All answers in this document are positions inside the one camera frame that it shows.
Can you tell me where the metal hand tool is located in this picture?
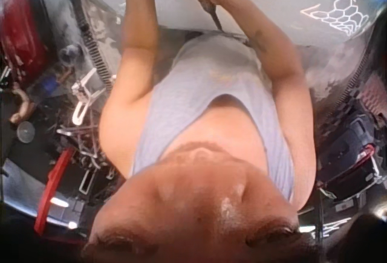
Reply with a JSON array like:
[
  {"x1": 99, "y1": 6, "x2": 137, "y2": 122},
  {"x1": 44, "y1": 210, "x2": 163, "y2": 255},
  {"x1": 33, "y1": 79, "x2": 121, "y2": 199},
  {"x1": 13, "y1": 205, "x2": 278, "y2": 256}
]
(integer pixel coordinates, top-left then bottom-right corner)
[{"x1": 177, "y1": 0, "x2": 224, "y2": 31}]

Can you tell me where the black ribbed strip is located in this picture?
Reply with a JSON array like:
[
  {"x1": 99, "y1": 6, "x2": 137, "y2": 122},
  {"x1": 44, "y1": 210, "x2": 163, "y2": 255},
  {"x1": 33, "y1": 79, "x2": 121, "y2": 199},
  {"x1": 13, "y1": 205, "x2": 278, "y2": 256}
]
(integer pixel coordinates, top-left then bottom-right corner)
[
  {"x1": 337, "y1": 31, "x2": 377, "y2": 107},
  {"x1": 67, "y1": 0, "x2": 114, "y2": 86}
]

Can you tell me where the white hexagon pattern sheet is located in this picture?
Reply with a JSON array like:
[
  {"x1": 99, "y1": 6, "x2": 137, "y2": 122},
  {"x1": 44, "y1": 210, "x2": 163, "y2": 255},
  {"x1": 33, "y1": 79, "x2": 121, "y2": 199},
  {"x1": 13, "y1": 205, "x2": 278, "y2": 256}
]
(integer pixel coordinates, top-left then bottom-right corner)
[{"x1": 300, "y1": 0, "x2": 372, "y2": 37}]

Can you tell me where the red case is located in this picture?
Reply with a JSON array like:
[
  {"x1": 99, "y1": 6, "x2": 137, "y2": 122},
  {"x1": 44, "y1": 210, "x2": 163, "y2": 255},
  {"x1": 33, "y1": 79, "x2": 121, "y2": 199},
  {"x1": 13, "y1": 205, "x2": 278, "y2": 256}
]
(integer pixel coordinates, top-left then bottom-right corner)
[{"x1": 0, "y1": 0, "x2": 51, "y2": 75}]

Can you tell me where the blue small object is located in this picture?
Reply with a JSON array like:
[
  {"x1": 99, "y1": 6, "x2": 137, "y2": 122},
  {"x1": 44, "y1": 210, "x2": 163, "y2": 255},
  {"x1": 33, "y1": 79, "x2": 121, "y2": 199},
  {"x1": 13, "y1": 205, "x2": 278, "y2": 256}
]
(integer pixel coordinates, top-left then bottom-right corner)
[{"x1": 38, "y1": 75, "x2": 59, "y2": 95}]

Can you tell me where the heap of metal tools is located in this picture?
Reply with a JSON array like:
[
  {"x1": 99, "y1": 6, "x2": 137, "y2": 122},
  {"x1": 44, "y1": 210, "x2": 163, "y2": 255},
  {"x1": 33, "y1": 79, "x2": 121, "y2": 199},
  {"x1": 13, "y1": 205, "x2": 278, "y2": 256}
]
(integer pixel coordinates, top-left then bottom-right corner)
[{"x1": 56, "y1": 123, "x2": 122, "y2": 193}]

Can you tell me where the grey round cap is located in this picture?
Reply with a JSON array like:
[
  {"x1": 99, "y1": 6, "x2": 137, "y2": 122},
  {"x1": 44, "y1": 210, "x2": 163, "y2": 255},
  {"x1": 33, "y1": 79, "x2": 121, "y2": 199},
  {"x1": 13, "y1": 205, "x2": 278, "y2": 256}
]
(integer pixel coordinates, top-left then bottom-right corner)
[{"x1": 16, "y1": 120, "x2": 36, "y2": 143}]

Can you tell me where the black bag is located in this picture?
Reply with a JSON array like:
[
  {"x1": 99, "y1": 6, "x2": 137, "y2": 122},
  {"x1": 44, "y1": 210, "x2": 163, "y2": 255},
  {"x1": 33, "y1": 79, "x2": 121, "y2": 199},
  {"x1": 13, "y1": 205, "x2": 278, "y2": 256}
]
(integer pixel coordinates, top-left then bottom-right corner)
[{"x1": 316, "y1": 114, "x2": 386, "y2": 193}]

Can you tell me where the red plastic bar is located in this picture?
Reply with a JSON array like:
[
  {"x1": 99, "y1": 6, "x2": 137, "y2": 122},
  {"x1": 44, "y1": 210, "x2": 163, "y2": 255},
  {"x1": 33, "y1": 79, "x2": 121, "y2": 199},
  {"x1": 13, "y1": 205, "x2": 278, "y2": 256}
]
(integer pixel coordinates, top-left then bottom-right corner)
[{"x1": 33, "y1": 149, "x2": 76, "y2": 236}]

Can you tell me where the white metal bracket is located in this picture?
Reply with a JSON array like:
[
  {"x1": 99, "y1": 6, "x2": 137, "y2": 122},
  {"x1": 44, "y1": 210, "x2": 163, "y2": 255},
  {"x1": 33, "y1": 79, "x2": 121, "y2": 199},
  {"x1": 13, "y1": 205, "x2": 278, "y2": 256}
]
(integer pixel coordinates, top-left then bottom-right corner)
[{"x1": 71, "y1": 71, "x2": 105, "y2": 125}]

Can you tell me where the tan wooden handle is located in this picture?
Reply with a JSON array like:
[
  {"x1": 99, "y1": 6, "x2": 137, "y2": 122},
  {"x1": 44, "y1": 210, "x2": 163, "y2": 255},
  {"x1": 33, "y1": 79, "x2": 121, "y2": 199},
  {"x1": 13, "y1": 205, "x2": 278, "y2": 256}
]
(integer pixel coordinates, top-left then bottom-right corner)
[{"x1": 9, "y1": 89, "x2": 34, "y2": 124}]

